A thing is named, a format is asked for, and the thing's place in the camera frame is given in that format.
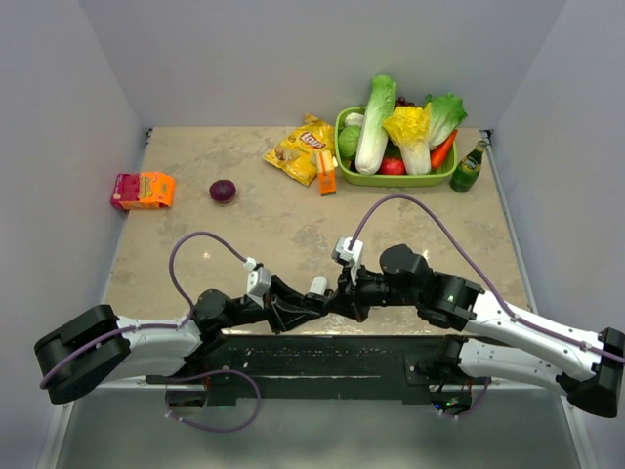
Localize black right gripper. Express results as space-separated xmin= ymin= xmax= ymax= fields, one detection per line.
xmin=322 ymin=260 xmax=420 ymax=322

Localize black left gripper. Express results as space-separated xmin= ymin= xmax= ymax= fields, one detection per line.
xmin=218 ymin=275 xmax=320 ymax=334

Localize black earbud charging case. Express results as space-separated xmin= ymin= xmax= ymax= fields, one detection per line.
xmin=322 ymin=290 xmax=363 ymax=322

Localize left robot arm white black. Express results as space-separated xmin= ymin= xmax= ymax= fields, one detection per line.
xmin=34 ymin=274 xmax=328 ymax=405

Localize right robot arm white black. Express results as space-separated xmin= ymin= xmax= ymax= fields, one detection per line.
xmin=332 ymin=238 xmax=624 ymax=418

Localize white earbud charging case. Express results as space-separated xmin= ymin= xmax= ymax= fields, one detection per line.
xmin=309 ymin=276 xmax=328 ymax=296

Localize orange small carton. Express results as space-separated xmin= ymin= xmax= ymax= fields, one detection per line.
xmin=315 ymin=150 xmax=337 ymax=196

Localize red tomato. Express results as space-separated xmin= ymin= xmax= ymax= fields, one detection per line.
xmin=378 ymin=157 xmax=406 ymax=176

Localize red onion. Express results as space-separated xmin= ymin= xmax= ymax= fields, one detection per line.
xmin=209 ymin=179 xmax=236 ymax=203

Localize green plastic basket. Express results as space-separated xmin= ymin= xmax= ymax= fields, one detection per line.
xmin=334 ymin=107 xmax=458 ymax=188

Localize green white napa cabbage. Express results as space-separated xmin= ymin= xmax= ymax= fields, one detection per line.
xmin=355 ymin=74 xmax=397 ymax=175

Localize yellow Lays chips bag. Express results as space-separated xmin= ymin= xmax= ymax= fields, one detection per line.
xmin=264 ymin=113 xmax=335 ymax=187

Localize round green cabbage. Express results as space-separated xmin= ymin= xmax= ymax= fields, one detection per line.
xmin=337 ymin=125 xmax=361 ymax=159

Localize orange carrot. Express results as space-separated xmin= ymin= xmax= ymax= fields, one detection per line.
xmin=431 ymin=129 xmax=458 ymax=171

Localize green glass bottle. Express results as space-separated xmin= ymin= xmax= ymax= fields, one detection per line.
xmin=449 ymin=140 xmax=488 ymax=192

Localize yellow napa cabbage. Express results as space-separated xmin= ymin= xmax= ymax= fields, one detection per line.
xmin=383 ymin=105 xmax=431 ymax=176

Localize white cauliflower piece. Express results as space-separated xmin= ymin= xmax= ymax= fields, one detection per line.
xmin=344 ymin=112 xmax=364 ymax=127

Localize pink orange snack box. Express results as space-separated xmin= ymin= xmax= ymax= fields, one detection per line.
xmin=110 ymin=172 xmax=176 ymax=211

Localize dark grapes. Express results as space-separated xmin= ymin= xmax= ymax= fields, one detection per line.
xmin=395 ymin=96 xmax=417 ymax=107

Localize green leaf lettuce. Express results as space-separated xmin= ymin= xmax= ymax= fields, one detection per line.
xmin=425 ymin=93 xmax=467 ymax=150

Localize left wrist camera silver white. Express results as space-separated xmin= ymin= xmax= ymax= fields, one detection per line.
xmin=243 ymin=257 xmax=272 ymax=308

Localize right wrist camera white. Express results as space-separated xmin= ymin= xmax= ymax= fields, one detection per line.
xmin=331 ymin=236 xmax=363 ymax=267

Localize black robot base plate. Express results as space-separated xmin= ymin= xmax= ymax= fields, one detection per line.
xmin=147 ymin=335 xmax=482 ymax=413

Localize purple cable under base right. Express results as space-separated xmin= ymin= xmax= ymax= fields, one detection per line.
xmin=437 ymin=375 xmax=493 ymax=421

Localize purple cable under base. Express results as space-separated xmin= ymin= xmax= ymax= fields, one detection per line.
xmin=437 ymin=375 xmax=493 ymax=421
xmin=163 ymin=366 xmax=262 ymax=433

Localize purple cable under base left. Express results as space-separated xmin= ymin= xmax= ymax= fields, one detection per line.
xmin=163 ymin=366 xmax=262 ymax=433

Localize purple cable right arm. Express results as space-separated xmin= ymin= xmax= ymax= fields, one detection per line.
xmin=347 ymin=193 xmax=625 ymax=365

